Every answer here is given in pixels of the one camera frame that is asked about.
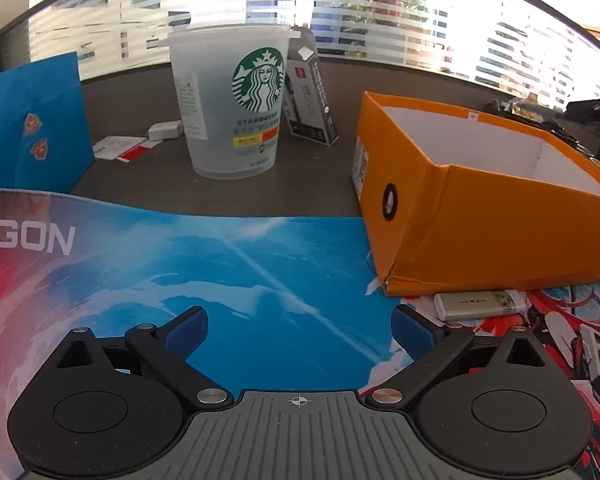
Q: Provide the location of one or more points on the small grey black carton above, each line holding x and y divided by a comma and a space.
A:
312, 105

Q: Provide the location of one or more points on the white charger adapter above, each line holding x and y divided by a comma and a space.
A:
166, 130

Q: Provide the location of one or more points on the orange cardboard box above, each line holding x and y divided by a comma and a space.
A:
480, 230

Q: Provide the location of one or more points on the printed desk mat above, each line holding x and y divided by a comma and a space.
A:
255, 270

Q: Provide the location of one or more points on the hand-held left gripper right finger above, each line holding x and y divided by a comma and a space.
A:
412, 334

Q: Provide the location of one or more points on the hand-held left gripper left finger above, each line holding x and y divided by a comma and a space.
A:
187, 334

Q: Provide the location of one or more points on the small white lighter box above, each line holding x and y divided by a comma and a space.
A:
475, 305

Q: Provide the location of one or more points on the frosted plastic cup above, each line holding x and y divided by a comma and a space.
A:
215, 125

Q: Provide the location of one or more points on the white red paper card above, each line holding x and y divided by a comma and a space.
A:
125, 147

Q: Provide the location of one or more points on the blue folder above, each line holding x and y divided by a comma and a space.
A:
30, 110

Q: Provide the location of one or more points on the window with blinds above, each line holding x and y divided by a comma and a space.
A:
380, 10

